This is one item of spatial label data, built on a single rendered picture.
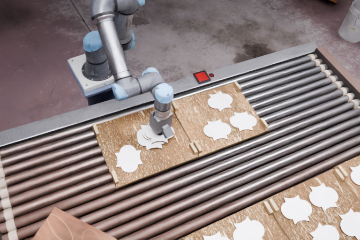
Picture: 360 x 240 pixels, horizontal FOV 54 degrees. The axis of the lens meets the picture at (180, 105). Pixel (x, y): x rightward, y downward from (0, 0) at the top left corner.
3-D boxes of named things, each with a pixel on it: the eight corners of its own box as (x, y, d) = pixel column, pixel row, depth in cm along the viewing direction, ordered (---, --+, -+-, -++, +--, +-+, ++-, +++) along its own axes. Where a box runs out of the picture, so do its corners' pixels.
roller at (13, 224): (1, 225, 145) (-2, 221, 142) (347, 95, 214) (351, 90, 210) (4, 237, 143) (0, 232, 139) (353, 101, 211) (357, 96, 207)
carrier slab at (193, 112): (169, 104, 188) (169, 102, 187) (233, 83, 203) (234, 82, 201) (199, 157, 170) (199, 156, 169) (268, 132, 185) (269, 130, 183)
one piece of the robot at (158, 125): (164, 126, 151) (161, 145, 163) (180, 117, 154) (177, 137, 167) (148, 106, 156) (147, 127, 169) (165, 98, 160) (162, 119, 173)
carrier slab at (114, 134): (91, 127, 174) (91, 125, 173) (167, 104, 188) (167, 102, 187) (116, 189, 156) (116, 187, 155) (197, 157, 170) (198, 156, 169)
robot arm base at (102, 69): (80, 66, 202) (77, 53, 194) (104, 56, 208) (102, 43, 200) (92, 82, 194) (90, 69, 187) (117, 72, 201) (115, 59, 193)
